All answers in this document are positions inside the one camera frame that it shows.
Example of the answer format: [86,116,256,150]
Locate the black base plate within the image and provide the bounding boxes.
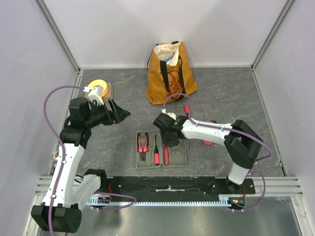
[97,176,255,201]

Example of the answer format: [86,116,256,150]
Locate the grey cable duct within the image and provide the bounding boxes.
[86,194,245,208]

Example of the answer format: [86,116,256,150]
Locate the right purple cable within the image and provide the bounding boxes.
[163,93,273,212]

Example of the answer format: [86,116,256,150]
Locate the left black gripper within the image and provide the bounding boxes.
[85,98,130,128]

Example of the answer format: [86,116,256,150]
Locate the red phillips screwdriver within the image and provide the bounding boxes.
[154,135,159,165]

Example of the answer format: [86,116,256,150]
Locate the red utility knife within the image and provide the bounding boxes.
[163,146,169,166]

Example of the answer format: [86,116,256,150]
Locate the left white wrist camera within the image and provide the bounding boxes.
[83,85,104,106]

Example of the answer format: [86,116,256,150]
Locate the red tape measure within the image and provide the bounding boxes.
[202,140,213,146]

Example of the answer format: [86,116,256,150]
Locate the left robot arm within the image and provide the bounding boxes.
[31,97,130,235]

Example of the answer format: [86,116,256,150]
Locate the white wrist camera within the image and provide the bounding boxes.
[83,85,104,106]
[161,108,176,120]

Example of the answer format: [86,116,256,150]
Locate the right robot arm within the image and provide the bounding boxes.
[153,113,263,194]

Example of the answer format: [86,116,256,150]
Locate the grey plastic tool case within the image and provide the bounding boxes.
[135,130,188,170]

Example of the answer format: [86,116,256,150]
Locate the red black pliers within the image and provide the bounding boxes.
[137,132,149,163]

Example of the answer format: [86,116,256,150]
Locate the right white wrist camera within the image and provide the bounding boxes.
[161,108,176,120]

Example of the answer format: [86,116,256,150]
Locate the yellow tote bag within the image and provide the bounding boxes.
[146,41,198,105]

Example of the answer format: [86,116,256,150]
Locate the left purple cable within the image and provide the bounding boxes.
[43,85,136,236]

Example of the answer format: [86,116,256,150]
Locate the purple cable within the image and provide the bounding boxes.
[43,85,136,236]
[163,93,273,212]

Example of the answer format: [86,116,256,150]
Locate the wooden block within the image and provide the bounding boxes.
[88,83,114,102]

